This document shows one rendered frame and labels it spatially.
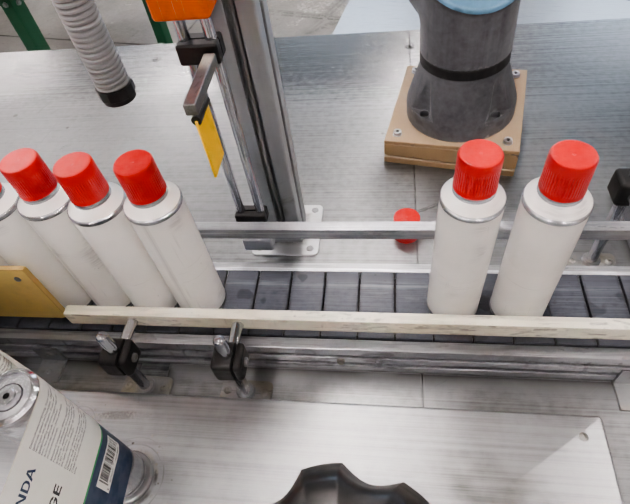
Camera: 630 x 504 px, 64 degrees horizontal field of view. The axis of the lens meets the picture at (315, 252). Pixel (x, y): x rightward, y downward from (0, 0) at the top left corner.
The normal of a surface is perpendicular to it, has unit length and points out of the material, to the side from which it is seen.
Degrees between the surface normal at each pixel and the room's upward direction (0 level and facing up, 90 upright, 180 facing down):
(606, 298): 0
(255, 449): 0
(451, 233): 90
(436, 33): 93
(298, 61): 0
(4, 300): 90
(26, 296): 90
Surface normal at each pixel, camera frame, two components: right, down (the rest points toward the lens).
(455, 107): -0.35, 0.58
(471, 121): 0.00, 0.58
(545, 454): -0.11, -0.62
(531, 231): -0.73, 0.58
